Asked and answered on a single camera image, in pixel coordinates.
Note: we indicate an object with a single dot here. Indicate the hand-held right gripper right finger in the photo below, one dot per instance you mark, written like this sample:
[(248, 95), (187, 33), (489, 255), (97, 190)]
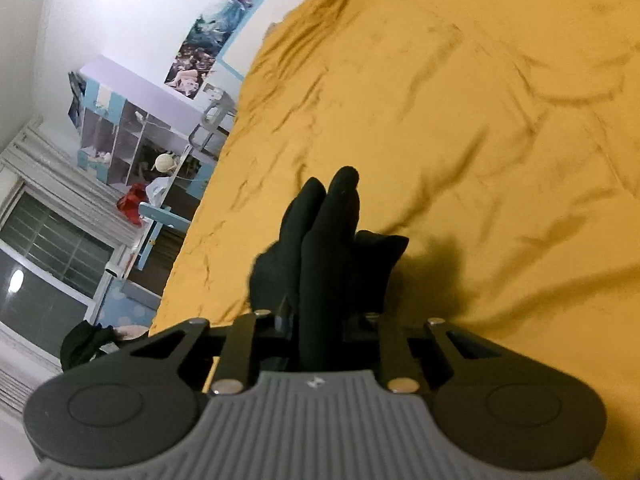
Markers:
[(395, 355)]

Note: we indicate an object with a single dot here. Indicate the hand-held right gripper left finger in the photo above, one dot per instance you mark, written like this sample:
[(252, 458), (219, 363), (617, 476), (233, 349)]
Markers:
[(250, 345)]

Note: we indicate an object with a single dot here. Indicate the black t-shirt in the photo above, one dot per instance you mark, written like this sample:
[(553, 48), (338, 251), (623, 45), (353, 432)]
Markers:
[(325, 270)]

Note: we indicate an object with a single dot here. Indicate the blue dotted box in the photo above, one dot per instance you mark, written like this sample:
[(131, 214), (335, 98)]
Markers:
[(132, 305)]

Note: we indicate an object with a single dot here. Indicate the blue wooden chair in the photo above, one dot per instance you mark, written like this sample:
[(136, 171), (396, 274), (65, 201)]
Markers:
[(160, 225)]

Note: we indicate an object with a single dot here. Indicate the dark cloth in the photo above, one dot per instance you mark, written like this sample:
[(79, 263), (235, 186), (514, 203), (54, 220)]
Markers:
[(87, 345)]

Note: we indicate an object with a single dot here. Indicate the white cloth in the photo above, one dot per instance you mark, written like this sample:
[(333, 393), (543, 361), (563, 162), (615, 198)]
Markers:
[(159, 190)]

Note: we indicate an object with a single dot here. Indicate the red bag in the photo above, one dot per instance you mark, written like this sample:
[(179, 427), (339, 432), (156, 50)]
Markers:
[(132, 205)]

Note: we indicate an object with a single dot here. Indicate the cream round hat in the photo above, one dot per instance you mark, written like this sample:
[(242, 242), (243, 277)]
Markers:
[(165, 163)]

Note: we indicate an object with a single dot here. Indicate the window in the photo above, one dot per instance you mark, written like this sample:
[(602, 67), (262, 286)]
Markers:
[(45, 270)]

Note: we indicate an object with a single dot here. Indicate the yellow blanket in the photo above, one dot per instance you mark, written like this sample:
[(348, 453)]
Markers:
[(450, 110)]

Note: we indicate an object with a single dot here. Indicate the lavender open shelf cabinet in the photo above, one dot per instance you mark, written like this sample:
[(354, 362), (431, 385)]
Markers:
[(125, 125)]

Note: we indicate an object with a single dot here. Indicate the grey curtain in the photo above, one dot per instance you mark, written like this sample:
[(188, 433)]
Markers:
[(60, 175)]

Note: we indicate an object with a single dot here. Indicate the grey metal frame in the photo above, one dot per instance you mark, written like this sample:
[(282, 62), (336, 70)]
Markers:
[(212, 120)]

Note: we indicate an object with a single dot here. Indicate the printed wall poster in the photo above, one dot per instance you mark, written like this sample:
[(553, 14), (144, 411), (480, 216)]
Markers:
[(215, 30), (187, 77)]

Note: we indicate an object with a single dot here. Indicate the wall posters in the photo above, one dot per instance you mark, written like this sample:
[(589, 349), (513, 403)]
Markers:
[(235, 57)]

